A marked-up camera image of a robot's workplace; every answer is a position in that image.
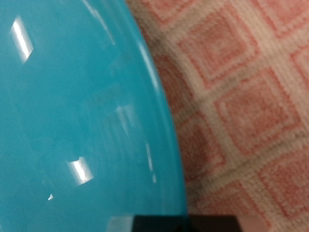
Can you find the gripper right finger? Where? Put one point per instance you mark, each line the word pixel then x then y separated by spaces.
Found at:
pixel 214 224

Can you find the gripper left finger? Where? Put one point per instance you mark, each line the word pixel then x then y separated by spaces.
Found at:
pixel 161 224

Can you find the blue oval plate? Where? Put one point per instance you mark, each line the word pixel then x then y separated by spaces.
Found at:
pixel 80 112

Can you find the pink checked cloth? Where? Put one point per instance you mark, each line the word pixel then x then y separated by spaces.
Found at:
pixel 244 112

